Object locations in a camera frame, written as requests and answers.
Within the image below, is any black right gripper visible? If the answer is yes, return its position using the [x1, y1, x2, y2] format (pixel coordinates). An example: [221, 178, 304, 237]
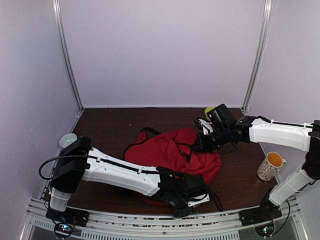
[191, 125, 230, 152]

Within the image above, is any red student backpack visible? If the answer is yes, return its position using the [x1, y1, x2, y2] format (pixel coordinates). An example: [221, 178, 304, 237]
[122, 126, 223, 207]

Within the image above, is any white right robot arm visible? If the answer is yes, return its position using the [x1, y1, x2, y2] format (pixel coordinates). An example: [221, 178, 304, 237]
[192, 103, 320, 221]

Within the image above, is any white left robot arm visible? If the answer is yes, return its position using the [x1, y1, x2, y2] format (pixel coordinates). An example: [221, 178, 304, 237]
[47, 133, 211, 222]

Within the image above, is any yellow green plastic bowl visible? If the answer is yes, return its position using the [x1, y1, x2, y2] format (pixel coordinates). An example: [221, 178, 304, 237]
[204, 107, 214, 122]

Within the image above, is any patterned mug orange inside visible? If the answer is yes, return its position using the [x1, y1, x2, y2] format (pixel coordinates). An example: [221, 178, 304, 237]
[257, 151, 287, 182]

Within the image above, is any pale celadon ceramic bowl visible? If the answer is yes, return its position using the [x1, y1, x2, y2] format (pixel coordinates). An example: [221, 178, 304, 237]
[58, 133, 78, 149]

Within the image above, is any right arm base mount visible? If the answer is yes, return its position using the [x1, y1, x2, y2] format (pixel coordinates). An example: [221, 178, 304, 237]
[239, 196, 282, 227]

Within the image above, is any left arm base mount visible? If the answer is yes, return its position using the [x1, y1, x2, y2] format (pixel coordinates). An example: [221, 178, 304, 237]
[45, 206, 89, 227]

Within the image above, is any aluminium front rail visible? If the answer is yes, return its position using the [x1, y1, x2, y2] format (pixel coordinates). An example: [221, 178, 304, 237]
[19, 197, 310, 240]

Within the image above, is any right aluminium corner post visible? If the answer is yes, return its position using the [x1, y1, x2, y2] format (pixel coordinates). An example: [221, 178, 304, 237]
[241, 0, 274, 115]

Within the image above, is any aluminium corner post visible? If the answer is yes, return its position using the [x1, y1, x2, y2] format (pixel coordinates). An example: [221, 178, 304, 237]
[241, 0, 274, 115]
[52, 0, 84, 113]

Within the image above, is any left aluminium corner post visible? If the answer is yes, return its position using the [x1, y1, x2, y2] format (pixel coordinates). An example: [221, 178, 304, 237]
[52, 0, 84, 113]

